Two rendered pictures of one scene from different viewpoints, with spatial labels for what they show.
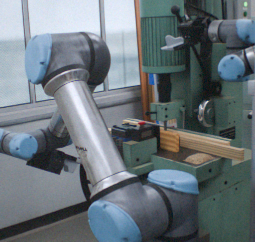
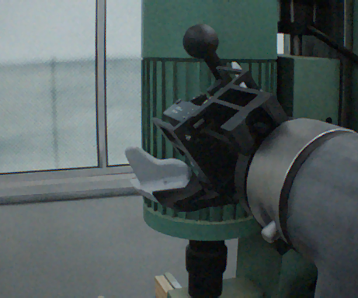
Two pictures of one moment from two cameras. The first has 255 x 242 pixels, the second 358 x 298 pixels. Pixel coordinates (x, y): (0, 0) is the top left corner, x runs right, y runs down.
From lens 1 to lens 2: 1.17 m
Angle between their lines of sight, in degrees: 19
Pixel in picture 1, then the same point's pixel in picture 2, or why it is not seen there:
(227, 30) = (325, 220)
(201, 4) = (341, 29)
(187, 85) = (273, 261)
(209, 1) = not seen: outside the picture
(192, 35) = (203, 169)
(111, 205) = not seen: outside the picture
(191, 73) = not seen: hidden behind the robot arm
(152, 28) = (154, 95)
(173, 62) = (212, 211)
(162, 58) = not seen: hidden behind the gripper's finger
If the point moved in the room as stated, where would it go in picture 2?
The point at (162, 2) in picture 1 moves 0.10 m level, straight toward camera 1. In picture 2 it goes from (182, 15) to (137, 10)
